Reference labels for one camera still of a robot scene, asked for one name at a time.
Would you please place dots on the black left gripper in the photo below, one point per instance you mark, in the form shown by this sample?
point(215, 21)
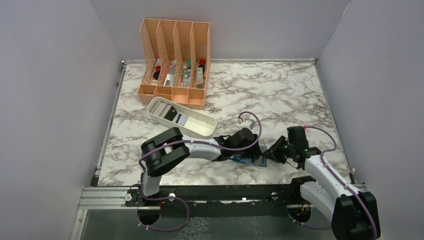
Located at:
point(254, 148)

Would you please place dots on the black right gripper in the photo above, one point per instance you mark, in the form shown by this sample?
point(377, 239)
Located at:
point(273, 152)

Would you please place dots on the teal card holder wallet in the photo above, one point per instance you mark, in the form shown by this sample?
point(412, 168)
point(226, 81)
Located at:
point(256, 159)

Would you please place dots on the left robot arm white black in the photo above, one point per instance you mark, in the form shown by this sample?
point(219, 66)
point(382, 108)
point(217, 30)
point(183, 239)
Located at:
point(165, 151)

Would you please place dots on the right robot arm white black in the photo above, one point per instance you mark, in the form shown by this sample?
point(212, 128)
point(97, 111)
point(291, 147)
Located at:
point(352, 213)

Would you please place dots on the white oblong plastic tray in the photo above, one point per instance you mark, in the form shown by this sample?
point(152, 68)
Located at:
point(190, 122)

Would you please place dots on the teal capped tubes in organizer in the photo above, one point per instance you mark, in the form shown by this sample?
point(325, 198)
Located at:
point(186, 74)

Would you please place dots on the red capped stick in organizer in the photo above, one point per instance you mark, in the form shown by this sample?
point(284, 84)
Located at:
point(200, 74)

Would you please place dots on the grey box in organizer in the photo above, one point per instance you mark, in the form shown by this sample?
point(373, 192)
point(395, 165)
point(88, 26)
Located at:
point(169, 79)

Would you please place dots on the peach plastic file organizer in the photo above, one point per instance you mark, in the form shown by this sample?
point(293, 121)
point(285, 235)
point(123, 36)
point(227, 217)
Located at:
point(178, 61)

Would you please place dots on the red black item in organizer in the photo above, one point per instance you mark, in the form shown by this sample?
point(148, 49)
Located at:
point(157, 72)

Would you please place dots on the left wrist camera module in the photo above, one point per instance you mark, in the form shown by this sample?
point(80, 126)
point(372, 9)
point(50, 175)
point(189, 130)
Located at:
point(248, 123)

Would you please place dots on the black mounting rail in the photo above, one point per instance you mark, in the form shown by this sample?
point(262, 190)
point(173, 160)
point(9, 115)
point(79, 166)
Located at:
point(215, 201)

